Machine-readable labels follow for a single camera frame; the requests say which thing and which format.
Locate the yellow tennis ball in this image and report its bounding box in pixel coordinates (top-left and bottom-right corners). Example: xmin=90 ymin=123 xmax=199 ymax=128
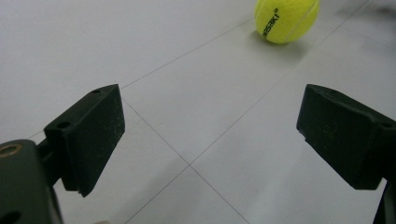
xmin=254 ymin=0 xmax=321 ymax=45

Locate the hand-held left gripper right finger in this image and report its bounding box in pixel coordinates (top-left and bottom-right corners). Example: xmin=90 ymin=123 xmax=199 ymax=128
xmin=296 ymin=83 xmax=396 ymax=190

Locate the white gridded table mat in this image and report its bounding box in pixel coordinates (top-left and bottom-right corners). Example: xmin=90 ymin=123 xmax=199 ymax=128
xmin=0 ymin=0 xmax=396 ymax=224

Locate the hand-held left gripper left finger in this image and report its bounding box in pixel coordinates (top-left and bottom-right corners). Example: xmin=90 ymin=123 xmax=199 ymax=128
xmin=43 ymin=83 xmax=126 ymax=198

